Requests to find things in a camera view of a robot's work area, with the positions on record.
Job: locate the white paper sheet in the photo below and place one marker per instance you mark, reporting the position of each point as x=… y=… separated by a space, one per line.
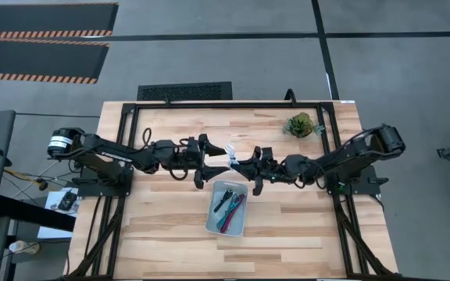
x=49 y=232

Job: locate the black hazard-striped floor mat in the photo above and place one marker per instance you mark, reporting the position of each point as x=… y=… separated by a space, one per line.
x=45 y=17
x=37 y=58

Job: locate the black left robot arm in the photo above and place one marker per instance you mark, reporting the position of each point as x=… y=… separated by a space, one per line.
x=108 y=150

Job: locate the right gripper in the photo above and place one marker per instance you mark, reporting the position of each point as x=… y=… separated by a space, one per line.
x=272 y=169

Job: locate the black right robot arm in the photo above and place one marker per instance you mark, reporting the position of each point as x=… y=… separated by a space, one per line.
x=346 y=156

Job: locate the potted green succulent plant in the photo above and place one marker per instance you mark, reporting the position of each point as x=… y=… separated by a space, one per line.
x=300 y=125

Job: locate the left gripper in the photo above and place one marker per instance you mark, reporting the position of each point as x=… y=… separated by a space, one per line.
x=191 y=154

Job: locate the black perforated floor grille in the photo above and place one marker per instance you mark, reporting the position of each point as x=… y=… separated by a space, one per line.
x=184 y=91

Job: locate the black handheld controller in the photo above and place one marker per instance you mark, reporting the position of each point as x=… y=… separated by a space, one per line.
x=68 y=201

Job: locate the black aluminium table frame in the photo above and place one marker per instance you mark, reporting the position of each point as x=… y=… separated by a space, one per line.
x=225 y=105

